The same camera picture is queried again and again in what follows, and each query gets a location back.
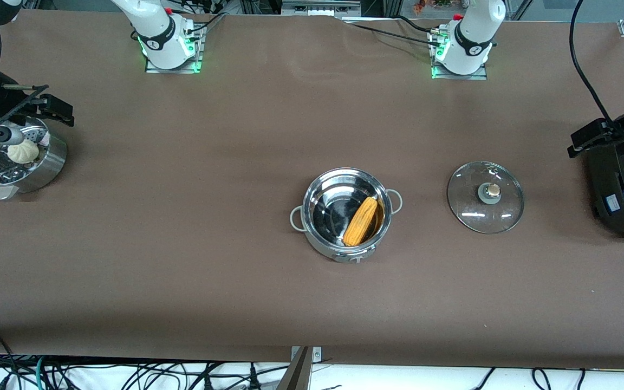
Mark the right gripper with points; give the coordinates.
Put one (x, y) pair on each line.
(4, 101)

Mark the round glass pot lid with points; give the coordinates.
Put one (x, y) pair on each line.
(474, 206)

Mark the yellow corn cob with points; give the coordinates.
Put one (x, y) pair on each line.
(361, 222)

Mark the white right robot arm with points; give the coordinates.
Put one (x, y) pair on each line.
(155, 32)

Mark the steel steamer pot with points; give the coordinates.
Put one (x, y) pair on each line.
(46, 168)

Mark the beige steel cooking pot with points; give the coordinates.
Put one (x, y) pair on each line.
(323, 216)

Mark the small white pink item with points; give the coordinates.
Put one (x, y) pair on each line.
(45, 140)

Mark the black round cooker appliance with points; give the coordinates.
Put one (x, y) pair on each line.
(604, 179)

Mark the white steamed bun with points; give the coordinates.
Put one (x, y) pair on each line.
(24, 153)

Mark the brown table cover sheet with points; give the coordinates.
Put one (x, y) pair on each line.
(182, 271)

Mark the colourful toy pile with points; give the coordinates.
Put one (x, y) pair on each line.
(426, 6)

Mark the grey metal box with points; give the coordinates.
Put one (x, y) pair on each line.
(320, 8)

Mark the small metal edge bracket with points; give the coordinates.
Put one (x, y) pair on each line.
(316, 355)

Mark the brown wedge-shaped post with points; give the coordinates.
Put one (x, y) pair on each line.
(297, 376)

